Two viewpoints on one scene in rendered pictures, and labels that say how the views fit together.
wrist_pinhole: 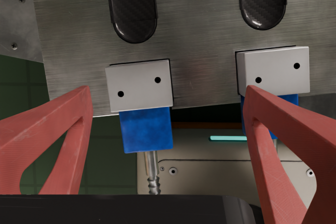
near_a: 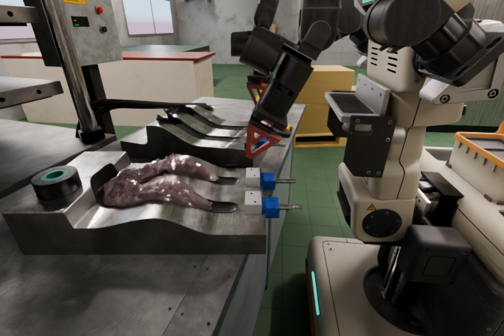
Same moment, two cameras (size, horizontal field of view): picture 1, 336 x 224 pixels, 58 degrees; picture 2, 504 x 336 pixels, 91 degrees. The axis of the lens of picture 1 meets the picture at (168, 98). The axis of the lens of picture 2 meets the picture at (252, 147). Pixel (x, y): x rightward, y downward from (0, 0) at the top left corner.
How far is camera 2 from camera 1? 49 cm
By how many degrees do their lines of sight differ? 66
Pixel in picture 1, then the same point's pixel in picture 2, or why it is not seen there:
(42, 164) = not seen: outside the picture
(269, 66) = (250, 173)
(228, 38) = (241, 187)
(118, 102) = (258, 202)
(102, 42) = (235, 216)
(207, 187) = (358, 316)
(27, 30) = (222, 268)
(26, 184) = not seen: outside the picture
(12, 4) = (208, 273)
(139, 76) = (249, 197)
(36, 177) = not seen: outside the picture
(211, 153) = (328, 310)
